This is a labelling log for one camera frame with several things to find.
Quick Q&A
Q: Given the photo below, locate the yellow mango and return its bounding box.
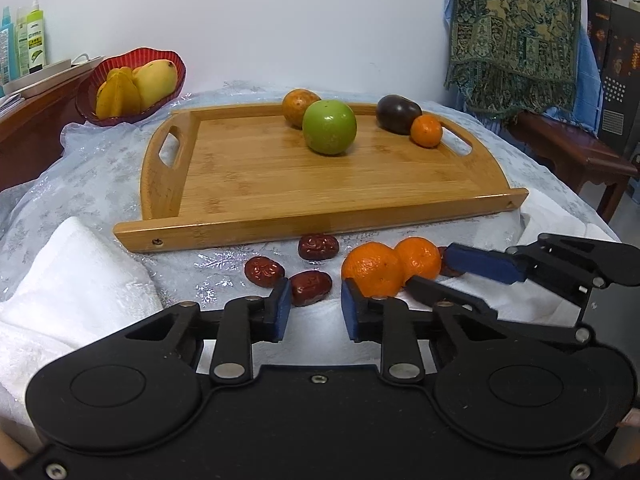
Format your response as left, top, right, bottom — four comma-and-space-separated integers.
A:
132, 59, 178, 111

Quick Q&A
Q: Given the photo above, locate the white towel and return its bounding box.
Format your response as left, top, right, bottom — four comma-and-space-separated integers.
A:
0, 187, 618, 441

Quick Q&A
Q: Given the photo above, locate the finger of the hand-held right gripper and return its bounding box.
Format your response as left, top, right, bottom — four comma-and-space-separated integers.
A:
405, 276, 593, 348
444, 232, 638, 311

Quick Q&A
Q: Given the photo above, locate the dark purple passion fruit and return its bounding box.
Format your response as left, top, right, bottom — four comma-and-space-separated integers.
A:
376, 94, 423, 136

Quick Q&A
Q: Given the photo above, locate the yellow starfruit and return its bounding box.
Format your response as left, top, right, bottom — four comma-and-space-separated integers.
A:
95, 67, 142, 120

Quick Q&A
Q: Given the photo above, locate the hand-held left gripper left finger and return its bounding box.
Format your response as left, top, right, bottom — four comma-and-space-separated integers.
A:
122, 276, 293, 385

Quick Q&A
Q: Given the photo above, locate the white tray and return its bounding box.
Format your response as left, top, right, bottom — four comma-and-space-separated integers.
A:
2, 55, 103, 100

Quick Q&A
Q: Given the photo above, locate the green patterned cloth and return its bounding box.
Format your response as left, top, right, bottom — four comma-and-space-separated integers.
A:
445, 0, 583, 121

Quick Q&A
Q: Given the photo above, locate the blue bottle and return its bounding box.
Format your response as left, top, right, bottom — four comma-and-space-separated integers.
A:
0, 6, 16, 86

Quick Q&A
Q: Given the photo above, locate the dark wooden stool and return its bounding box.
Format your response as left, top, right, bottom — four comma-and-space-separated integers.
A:
507, 110, 640, 222

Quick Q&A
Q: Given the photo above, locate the black printed box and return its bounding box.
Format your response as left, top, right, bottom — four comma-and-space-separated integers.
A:
585, 0, 640, 161

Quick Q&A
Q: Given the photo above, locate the green label bottle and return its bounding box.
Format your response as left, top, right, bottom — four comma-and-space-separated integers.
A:
26, 0, 47, 73

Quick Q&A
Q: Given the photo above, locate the green apple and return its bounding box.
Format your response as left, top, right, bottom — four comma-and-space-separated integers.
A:
302, 99, 357, 156

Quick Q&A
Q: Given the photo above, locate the brown wooden cabinet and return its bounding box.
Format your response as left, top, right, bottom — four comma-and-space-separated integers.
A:
0, 57, 106, 193

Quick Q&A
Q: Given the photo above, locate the white bottle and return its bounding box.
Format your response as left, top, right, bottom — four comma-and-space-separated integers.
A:
14, 7, 32, 78

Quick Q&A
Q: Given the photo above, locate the large orange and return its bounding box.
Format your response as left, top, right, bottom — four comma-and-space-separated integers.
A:
281, 88, 322, 128

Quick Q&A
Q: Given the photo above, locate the wooden tray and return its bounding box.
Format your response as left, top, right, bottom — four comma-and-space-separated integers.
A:
113, 101, 530, 254

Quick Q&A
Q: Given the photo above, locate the tangerine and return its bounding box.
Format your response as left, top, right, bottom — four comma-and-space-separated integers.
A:
410, 114, 444, 148
341, 241, 405, 298
394, 236, 442, 281

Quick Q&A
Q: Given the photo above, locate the red date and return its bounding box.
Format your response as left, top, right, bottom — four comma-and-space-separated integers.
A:
244, 256, 286, 288
298, 233, 340, 262
436, 246, 463, 278
290, 270, 333, 307

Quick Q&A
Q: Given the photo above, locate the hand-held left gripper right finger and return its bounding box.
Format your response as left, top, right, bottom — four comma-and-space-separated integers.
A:
341, 279, 503, 385

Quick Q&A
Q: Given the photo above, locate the red glass bowl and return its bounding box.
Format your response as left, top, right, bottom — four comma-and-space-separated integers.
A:
75, 47, 187, 127

